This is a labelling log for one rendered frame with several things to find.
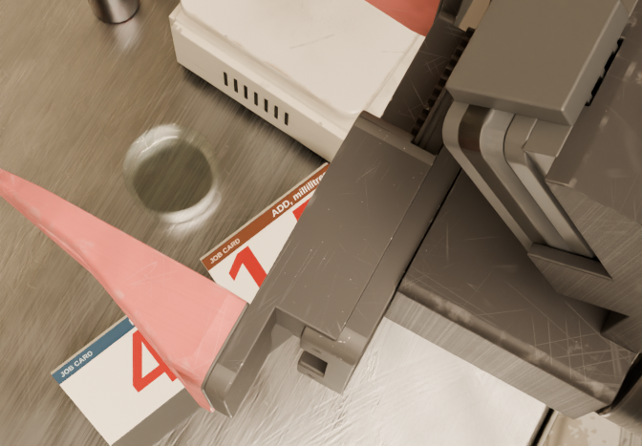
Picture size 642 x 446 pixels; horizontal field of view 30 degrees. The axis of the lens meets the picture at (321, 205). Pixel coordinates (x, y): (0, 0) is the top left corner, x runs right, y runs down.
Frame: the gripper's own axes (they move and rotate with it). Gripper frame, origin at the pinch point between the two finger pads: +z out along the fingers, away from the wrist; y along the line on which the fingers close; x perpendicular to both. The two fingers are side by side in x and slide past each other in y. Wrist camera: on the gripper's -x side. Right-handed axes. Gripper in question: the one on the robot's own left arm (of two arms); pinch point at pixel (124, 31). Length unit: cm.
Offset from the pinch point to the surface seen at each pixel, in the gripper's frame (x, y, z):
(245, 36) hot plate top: 31.3, -12.6, 4.6
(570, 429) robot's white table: 40.5, -4.0, -21.2
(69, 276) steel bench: 40.1, 2.3, 8.2
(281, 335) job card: 39.9, -0.6, -4.2
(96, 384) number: 37.4, 6.9, 3.0
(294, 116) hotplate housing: 34.9, -11.0, 0.7
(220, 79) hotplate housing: 36.9, -11.5, 5.9
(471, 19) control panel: 33.9, -20.7, -5.3
